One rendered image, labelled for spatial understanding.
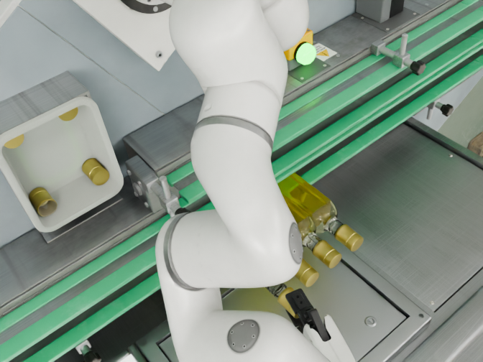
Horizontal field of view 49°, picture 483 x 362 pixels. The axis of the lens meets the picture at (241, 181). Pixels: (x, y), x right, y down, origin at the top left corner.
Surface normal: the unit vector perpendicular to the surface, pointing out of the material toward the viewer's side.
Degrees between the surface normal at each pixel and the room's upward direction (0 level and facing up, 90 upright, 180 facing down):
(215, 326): 116
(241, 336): 108
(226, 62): 30
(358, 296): 90
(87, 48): 0
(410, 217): 90
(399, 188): 89
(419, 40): 90
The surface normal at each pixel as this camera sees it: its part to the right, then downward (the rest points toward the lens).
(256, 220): 0.22, -0.11
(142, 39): 0.62, 0.46
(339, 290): -0.09, -0.68
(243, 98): 0.13, -0.41
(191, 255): -0.61, 0.07
